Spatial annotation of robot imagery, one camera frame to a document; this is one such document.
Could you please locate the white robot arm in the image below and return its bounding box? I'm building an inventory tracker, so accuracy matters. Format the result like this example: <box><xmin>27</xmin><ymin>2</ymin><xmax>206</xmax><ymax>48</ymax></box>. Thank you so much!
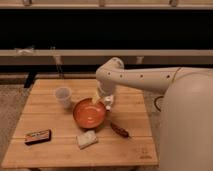
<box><xmin>96</xmin><ymin>57</ymin><xmax>213</xmax><ymax>171</ymax></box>

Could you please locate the black cable on floor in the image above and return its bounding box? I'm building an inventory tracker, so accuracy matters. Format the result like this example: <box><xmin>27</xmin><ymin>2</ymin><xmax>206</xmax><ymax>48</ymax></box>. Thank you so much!
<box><xmin>153</xmin><ymin>95</ymin><xmax>165</xmax><ymax>113</ymax></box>

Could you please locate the white sponge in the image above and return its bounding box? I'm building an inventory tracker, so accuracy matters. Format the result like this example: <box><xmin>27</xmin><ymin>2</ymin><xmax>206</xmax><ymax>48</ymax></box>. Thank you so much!
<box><xmin>76</xmin><ymin>130</ymin><xmax>98</xmax><ymax>149</ymax></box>

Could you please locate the dark red chili pepper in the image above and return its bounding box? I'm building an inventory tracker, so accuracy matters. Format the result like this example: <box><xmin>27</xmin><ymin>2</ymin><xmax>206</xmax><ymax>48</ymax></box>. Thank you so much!
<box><xmin>110</xmin><ymin>123</ymin><xmax>130</xmax><ymax>138</ymax></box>

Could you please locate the wooden table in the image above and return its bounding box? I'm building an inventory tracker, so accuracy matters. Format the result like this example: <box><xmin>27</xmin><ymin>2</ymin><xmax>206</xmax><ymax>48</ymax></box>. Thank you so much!
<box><xmin>2</xmin><ymin>79</ymin><xmax>158</xmax><ymax>168</ymax></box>

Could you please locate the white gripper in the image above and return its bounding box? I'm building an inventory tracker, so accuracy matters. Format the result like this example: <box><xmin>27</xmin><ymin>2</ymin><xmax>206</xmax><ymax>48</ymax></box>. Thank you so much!
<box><xmin>97</xmin><ymin>84</ymin><xmax>115</xmax><ymax>111</ymax></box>

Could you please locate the translucent white ceramic cup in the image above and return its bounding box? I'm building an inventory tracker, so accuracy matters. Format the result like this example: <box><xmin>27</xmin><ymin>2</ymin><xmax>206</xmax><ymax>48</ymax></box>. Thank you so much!
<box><xmin>54</xmin><ymin>87</ymin><xmax>72</xmax><ymax>109</ymax></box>

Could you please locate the orange bowl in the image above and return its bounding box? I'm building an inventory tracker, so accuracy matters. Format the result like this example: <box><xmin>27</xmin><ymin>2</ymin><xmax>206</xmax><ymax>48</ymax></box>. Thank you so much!
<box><xmin>73</xmin><ymin>98</ymin><xmax>106</xmax><ymax>129</ymax></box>

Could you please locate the long metal rail shelf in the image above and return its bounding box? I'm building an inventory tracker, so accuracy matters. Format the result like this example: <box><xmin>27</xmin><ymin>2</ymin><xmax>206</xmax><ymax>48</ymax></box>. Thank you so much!
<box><xmin>0</xmin><ymin>49</ymin><xmax>213</xmax><ymax>67</ymax></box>

